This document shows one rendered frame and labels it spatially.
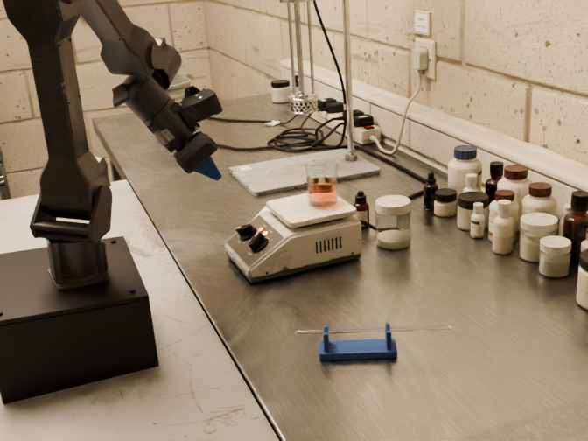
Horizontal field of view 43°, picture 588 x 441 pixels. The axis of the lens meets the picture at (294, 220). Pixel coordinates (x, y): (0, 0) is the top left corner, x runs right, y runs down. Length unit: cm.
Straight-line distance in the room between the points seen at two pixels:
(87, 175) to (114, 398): 27
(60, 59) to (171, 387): 41
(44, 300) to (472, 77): 100
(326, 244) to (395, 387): 35
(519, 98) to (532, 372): 67
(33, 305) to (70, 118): 23
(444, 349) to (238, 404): 28
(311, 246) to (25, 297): 45
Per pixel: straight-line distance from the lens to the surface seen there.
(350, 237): 123
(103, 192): 98
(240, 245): 125
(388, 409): 89
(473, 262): 124
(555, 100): 142
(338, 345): 100
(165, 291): 120
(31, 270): 106
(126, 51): 108
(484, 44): 158
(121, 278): 101
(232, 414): 90
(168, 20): 364
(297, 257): 120
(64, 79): 93
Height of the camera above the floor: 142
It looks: 21 degrees down
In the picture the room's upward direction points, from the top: 4 degrees counter-clockwise
